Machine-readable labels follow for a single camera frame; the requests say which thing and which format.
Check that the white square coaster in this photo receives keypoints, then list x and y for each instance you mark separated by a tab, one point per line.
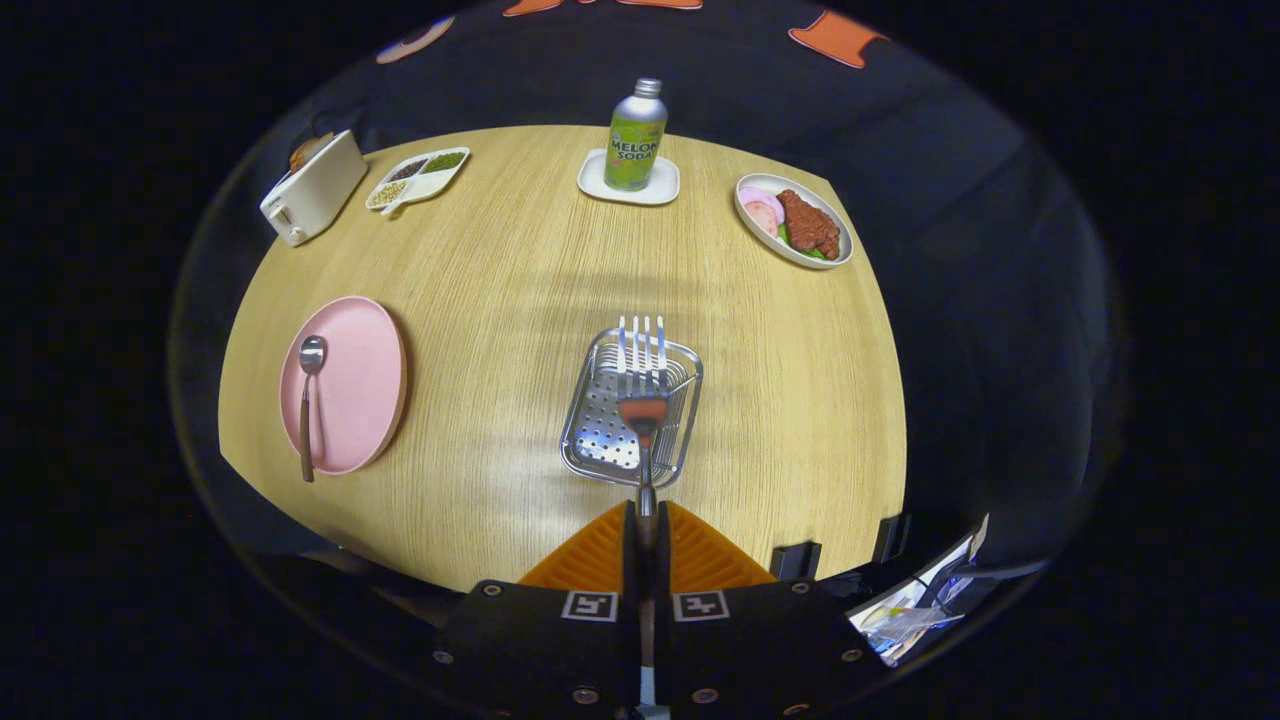
600	183

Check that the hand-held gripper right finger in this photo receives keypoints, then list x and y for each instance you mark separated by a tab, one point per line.
750	640

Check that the brown toast slice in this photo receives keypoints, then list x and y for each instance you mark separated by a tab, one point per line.
308	150

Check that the pink ham slice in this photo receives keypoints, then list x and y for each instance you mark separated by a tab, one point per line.
765	215
755	193

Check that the dark red beans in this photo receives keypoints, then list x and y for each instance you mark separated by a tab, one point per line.
408	169

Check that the green vegetable garnish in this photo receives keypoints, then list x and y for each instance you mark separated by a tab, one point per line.
785	237

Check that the clear plastic bag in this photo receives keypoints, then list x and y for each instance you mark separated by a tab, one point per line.
900	625

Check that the black table clamp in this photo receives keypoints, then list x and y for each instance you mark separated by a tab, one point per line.
795	560
890	538

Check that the white toaster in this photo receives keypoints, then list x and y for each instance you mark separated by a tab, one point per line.
315	195

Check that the green mung beans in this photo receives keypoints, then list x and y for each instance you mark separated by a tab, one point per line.
445	161

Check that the brown steak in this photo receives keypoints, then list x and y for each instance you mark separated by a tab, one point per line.
808	225

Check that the white oval food plate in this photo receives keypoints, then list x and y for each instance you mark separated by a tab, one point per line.
840	258

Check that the white divided dish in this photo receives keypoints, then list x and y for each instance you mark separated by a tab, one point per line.
430	185

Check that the pink round plate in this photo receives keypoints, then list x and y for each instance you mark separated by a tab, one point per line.
355	390

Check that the green soda bottle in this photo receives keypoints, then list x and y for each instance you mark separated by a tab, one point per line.
635	140

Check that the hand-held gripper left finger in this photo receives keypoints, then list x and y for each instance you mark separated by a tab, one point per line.
540	640

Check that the yellow soybeans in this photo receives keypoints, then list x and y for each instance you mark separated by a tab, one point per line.
386	193

